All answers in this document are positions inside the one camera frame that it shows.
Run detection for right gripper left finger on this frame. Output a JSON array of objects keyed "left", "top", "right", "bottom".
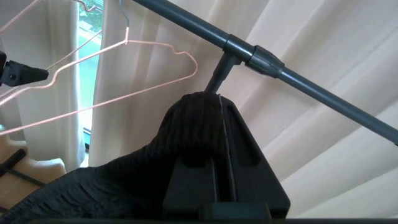
[{"left": 163, "top": 155, "right": 218, "bottom": 218}]

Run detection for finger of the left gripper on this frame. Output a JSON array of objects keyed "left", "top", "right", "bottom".
[{"left": 0, "top": 59, "right": 50, "bottom": 87}]

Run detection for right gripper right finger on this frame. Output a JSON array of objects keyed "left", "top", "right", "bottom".
[{"left": 219, "top": 95, "right": 292, "bottom": 218}]

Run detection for black shorts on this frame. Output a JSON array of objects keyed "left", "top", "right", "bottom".
[{"left": 0, "top": 91, "right": 225, "bottom": 220}]

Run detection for black clothes rack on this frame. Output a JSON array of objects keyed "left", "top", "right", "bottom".
[{"left": 0, "top": 0, "right": 398, "bottom": 187}]

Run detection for window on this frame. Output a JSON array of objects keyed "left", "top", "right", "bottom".
[{"left": 77, "top": 0, "right": 104, "bottom": 151}]

